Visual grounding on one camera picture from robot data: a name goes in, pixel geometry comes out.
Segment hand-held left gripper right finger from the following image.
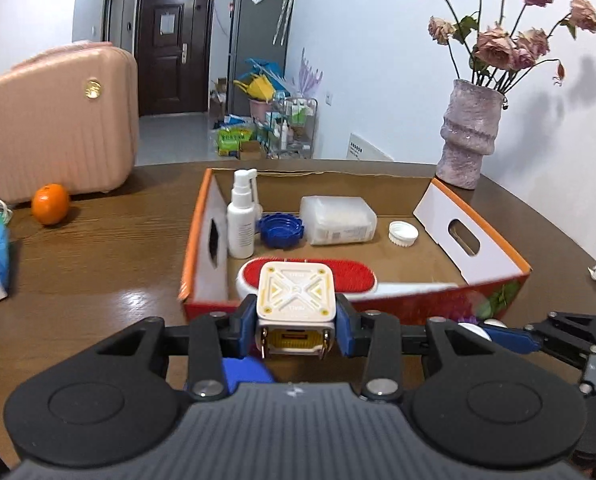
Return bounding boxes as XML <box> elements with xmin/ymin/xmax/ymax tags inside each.
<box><xmin>334</xmin><ymin>294</ymin><xmax>483</xmax><ymax>404</ymax></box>

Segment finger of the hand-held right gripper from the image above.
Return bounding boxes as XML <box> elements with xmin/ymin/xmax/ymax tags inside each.
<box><xmin>480</xmin><ymin>310</ymin><xmax>596</xmax><ymax>370</ymax></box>

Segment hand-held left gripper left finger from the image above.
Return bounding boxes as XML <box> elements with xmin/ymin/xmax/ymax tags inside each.
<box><xmin>95</xmin><ymin>294</ymin><xmax>259</xmax><ymax>401</ymax></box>

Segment red and white lint brush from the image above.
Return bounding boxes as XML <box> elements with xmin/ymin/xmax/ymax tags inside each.
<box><xmin>236</xmin><ymin>256</ymin><xmax>458</xmax><ymax>306</ymax></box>

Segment cream cube charger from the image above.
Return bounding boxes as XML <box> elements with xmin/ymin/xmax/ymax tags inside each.
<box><xmin>255</xmin><ymin>261</ymin><xmax>339</xmax><ymax>361</ymax></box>

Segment red cardboard box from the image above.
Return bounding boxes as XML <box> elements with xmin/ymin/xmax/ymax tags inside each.
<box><xmin>178</xmin><ymin>167</ymin><xmax>532</xmax><ymax>333</ymax></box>

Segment ribbed blue cap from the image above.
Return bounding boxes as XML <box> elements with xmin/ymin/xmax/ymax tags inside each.
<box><xmin>256</xmin><ymin>212</ymin><xmax>305</xmax><ymax>250</ymax></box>

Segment white spray bottle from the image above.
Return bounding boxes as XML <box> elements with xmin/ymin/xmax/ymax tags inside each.
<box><xmin>226</xmin><ymin>169</ymin><xmax>260</xmax><ymax>259</ymax></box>

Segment clear plastic swab box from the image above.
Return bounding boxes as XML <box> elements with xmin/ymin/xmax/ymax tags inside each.
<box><xmin>299</xmin><ymin>195</ymin><xmax>377</xmax><ymax>246</ymax></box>

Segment smooth blue lid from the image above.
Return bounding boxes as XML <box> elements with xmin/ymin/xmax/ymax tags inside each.
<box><xmin>222</xmin><ymin>357</ymin><xmax>275</xmax><ymax>394</ymax></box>

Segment green printed bag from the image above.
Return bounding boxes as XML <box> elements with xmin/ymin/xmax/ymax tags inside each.
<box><xmin>217</xmin><ymin>127</ymin><xmax>254</xmax><ymax>157</ymax></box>

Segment pink bucket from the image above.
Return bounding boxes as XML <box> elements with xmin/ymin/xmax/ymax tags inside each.
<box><xmin>249</xmin><ymin>97</ymin><xmax>275</xmax><ymax>122</ymax></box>

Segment orange fruit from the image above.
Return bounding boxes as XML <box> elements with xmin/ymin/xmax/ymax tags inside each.
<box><xmin>31</xmin><ymin>183</ymin><xmax>71</xmax><ymax>226</ymax></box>

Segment yellow and blue bundle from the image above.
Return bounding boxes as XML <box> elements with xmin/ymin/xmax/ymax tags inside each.
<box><xmin>233</xmin><ymin>57</ymin><xmax>286</xmax><ymax>103</ymax></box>

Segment grey refrigerator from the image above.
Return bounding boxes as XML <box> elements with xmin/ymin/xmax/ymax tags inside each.
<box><xmin>227</xmin><ymin>0</ymin><xmax>295</xmax><ymax>116</ymax></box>

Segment pink suitcase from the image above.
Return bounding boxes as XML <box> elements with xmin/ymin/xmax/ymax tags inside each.
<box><xmin>0</xmin><ymin>41</ymin><xmax>140</xmax><ymax>205</ymax></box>

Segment dark brown entrance door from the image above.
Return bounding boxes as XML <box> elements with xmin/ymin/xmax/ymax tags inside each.
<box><xmin>134</xmin><ymin>0</ymin><xmax>216</xmax><ymax>117</ymax></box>

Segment dried pink roses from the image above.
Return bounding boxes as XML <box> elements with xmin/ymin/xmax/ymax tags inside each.
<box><xmin>403</xmin><ymin>0</ymin><xmax>596</xmax><ymax>93</ymax></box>

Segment hanging white umbrellas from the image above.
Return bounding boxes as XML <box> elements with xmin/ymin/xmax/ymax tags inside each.
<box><xmin>273</xmin><ymin>0</ymin><xmax>297</xmax><ymax>46</ymax></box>

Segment side room door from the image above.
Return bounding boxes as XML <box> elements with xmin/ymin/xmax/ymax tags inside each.
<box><xmin>103</xmin><ymin>0</ymin><xmax>127</xmax><ymax>47</ymax></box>

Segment wire rack with bottles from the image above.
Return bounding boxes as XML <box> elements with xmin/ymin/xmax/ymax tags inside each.
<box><xmin>265</xmin><ymin>96</ymin><xmax>319</xmax><ymax>158</ymax></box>

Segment purple flower wall decal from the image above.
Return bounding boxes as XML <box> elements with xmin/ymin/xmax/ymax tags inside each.
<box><xmin>298</xmin><ymin>47</ymin><xmax>323</xmax><ymax>98</ymax></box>

